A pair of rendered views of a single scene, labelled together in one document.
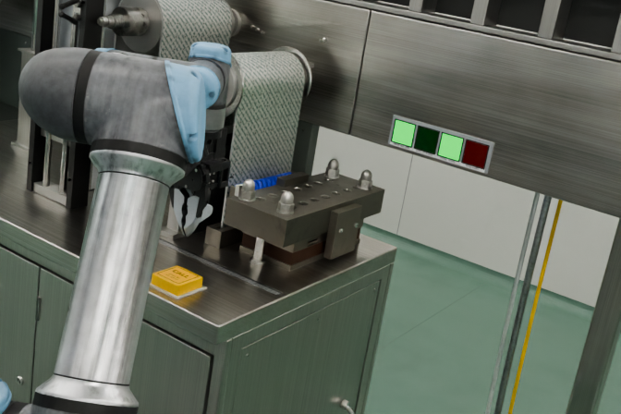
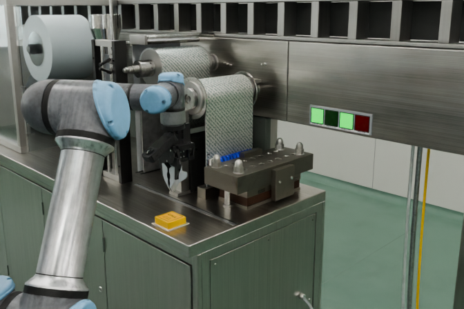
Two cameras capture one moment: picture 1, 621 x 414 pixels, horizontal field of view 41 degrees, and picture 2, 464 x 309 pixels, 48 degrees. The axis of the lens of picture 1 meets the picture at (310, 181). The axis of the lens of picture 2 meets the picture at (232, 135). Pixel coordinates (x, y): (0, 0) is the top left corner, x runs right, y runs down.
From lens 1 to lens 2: 0.31 m
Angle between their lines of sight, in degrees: 13
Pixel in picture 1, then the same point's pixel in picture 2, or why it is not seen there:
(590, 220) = not seen: outside the picture
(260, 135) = (225, 127)
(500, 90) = (371, 78)
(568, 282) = not seen: outside the picture
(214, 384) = (195, 283)
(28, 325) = (101, 255)
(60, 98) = (34, 109)
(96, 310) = (54, 232)
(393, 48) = (304, 63)
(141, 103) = (77, 105)
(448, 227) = (405, 181)
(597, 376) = not seen: outside the picture
